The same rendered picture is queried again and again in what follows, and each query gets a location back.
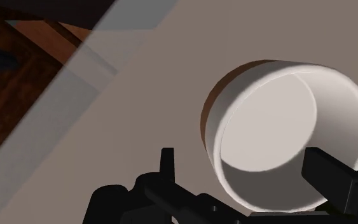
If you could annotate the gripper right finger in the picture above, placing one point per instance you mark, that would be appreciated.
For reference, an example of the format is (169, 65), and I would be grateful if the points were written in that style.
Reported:
(333, 183)

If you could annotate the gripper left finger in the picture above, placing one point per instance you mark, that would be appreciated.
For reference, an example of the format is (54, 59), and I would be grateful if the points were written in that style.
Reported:
(178, 198)

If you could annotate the white round bowl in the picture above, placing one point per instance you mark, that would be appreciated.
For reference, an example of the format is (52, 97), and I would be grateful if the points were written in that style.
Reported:
(271, 124)

